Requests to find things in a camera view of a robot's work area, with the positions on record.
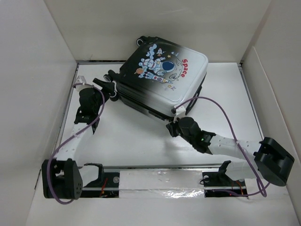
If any black suitcase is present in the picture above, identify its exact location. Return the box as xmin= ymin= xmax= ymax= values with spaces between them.
xmin=104 ymin=36 xmax=208 ymax=121

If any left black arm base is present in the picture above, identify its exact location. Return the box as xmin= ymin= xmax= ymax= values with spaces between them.
xmin=80 ymin=172 xmax=120 ymax=198

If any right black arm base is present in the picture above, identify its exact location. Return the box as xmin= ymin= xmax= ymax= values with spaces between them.
xmin=199 ymin=172 xmax=248 ymax=198

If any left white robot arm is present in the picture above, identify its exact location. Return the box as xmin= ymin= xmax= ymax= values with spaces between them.
xmin=41 ymin=76 xmax=118 ymax=205

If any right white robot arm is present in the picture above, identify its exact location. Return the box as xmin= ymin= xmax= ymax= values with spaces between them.
xmin=166 ymin=117 xmax=294 ymax=186

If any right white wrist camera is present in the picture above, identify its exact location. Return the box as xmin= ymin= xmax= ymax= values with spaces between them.
xmin=172 ymin=105 xmax=186 ymax=123

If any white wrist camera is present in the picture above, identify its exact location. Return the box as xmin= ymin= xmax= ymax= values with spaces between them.
xmin=172 ymin=105 xmax=186 ymax=123
xmin=73 ymin=76 xmax=89 ymax=92

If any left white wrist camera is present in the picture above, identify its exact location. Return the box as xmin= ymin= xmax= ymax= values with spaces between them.
xmin=73 ymin=76 xmax=89 ymax=92

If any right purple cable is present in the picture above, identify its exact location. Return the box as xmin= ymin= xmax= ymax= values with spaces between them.
xmin=175 ymin=96 xmax=271 ymax=197

